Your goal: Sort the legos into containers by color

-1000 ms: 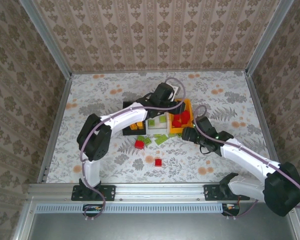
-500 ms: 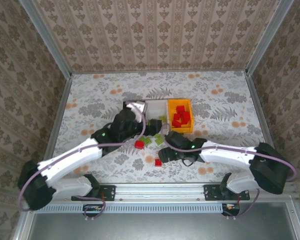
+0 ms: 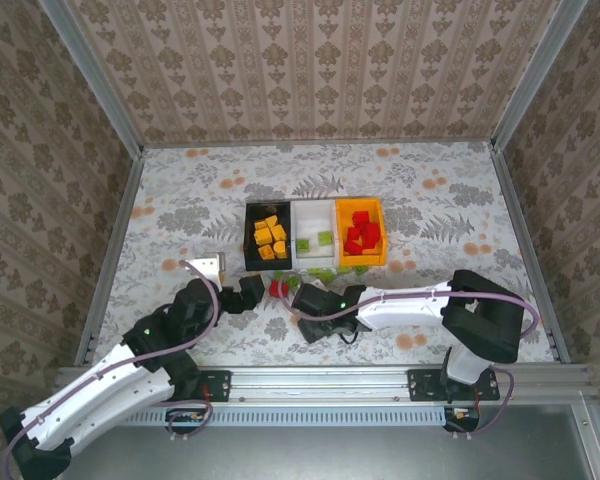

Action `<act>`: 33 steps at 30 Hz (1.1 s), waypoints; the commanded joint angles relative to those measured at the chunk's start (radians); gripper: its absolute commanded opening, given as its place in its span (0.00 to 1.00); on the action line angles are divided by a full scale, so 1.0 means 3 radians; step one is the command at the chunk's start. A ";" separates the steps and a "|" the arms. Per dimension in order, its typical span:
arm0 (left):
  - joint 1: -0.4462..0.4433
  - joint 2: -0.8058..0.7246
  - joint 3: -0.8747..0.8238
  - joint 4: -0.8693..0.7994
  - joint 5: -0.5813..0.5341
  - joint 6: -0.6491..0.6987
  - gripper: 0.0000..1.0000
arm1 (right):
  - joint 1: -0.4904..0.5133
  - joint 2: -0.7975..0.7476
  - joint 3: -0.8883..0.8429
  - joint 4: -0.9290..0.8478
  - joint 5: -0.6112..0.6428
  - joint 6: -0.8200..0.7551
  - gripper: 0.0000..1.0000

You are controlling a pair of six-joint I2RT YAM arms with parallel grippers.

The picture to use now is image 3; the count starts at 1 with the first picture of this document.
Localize aluminium frame post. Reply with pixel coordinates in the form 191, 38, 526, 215
489, 0, 589, 151
37, 0, 146, 156

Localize aluminium lower frame rail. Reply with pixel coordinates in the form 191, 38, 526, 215
572, 399, 600, 480

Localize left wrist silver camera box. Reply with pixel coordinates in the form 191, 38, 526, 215
188, 252, 227, 284

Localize floral patterned table cover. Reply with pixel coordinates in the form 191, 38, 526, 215
92, 142, 564, 366

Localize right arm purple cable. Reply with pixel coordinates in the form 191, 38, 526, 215
278, 272, 540, 442

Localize grey metal sheet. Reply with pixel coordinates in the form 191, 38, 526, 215
54, 424, 596, 480

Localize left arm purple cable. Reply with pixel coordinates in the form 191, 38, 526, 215
2, 258, 221, 480

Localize orange plastic bin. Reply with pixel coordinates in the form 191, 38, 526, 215
334, 197, 387, 269

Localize aluminium table rear rail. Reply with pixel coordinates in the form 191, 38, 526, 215
142, 139, 496, 150

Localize aluminium table side rail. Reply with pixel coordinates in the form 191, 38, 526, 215
489, 149, 571, 364
74, 149, 146, 366

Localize white plastic bin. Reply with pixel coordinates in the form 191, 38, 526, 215
289, 199, 342, 269

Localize grey slotted cable duct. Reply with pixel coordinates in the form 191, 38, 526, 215
114, 405, 449, 427

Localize aluminium table edge rail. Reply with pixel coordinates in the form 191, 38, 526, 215
54, 364, 596, 404

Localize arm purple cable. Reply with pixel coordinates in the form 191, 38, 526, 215
278, 272, 540, 442
2, 258, 221, 480

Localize black plastic bin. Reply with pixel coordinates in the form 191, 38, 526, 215
243, 201, 295, 273

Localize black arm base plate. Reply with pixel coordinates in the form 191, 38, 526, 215
179, 369, 231, 403
407, 368, 501, 402

